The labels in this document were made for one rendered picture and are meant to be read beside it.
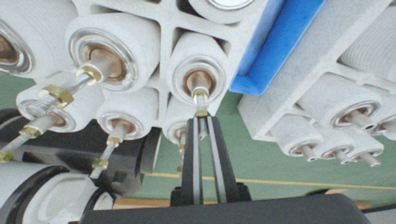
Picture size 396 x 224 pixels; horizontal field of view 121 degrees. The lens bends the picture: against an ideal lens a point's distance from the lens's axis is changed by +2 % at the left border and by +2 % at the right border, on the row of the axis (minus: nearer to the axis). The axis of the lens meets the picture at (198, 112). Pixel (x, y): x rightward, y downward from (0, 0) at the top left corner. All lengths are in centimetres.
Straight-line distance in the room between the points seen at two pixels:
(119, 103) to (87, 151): 37
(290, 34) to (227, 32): 19
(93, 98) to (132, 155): 29
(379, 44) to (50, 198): 68
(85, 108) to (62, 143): 36
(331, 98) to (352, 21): 13
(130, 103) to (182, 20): 16
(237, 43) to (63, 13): 26
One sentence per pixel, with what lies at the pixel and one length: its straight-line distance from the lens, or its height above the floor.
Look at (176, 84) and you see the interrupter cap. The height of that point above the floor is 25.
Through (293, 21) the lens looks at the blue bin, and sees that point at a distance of 40.
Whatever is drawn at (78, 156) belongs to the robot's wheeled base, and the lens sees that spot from 60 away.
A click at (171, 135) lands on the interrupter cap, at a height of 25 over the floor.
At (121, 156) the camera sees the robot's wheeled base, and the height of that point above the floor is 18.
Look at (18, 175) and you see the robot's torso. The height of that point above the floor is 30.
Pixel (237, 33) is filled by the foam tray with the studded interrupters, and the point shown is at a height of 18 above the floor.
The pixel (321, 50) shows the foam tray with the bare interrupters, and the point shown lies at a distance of 35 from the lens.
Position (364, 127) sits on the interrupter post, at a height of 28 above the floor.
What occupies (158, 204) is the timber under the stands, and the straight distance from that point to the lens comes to 199.
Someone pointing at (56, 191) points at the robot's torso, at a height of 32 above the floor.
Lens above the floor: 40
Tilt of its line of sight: 48 degrees down
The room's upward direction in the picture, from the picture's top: 177 degrees clockwise
